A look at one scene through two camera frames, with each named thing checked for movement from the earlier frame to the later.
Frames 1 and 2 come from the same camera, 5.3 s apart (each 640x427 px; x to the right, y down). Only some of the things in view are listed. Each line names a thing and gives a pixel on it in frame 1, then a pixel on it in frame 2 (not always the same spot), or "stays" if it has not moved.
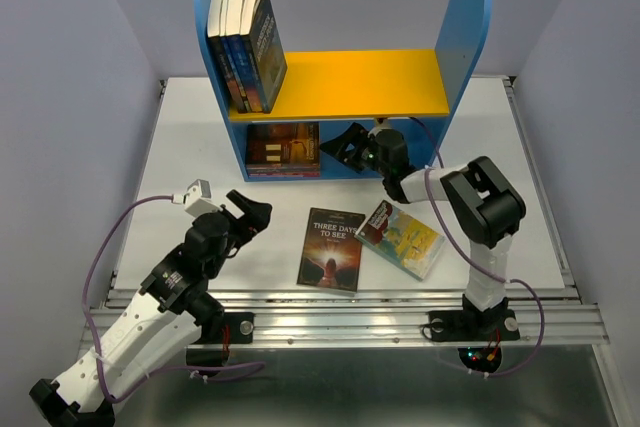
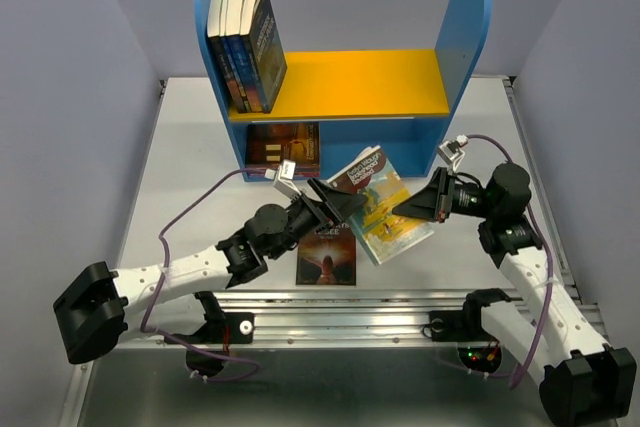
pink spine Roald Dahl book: (283, 172) stays
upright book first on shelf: (225, 75) stays
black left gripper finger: (257, 214) to (339, 204)
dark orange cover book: (283, 150) stays
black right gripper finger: (347, 147) to (431, 201)
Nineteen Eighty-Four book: (266, 47) stays
